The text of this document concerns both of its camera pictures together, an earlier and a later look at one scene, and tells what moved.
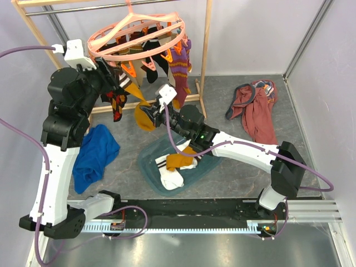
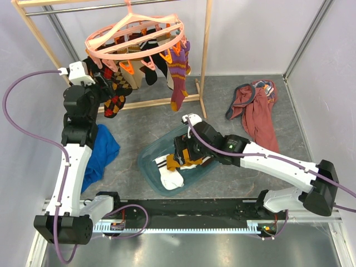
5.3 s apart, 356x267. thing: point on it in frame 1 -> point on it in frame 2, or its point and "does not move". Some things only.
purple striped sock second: x=187 y=48 does not move
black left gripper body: x=107 y=82 -> x=105 y=89
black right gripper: x=151 y=111 -> x=181 y=143
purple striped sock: x=179 y=69 does not move
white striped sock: x=170 y=179 does not move
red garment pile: x=256 y=102 does not move
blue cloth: x=98 y=147 does not move
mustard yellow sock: x=134 y=89 -> x=187 y=162
